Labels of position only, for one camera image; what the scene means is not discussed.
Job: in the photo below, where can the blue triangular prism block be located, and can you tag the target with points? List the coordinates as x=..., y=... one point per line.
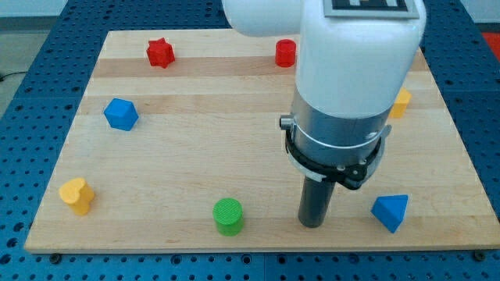
x=390, y=210

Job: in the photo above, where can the green cylinder block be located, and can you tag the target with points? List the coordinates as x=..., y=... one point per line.
x=228, y=216

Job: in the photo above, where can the red cylinder block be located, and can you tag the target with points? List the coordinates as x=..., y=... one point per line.
x=285, y=53

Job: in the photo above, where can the wooden board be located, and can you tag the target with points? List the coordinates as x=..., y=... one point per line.
x=208, y=129

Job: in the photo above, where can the blue hexagon block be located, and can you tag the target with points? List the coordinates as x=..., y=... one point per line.
x=121, y=114

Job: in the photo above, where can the red star block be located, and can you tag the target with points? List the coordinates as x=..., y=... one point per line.
x=160, y=53

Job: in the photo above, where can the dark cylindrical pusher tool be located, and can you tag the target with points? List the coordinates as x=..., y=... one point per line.
x=314, y=202

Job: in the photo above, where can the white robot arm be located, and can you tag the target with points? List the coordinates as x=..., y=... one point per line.
x=352, y=59

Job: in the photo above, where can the fiducial marker tag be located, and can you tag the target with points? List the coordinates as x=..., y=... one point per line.
x=371, y=9

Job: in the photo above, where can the yellow heart block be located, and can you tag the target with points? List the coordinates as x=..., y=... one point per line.
x=77, y=194

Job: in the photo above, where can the yellow block behind arm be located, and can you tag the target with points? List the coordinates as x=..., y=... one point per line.
x=401, y=102

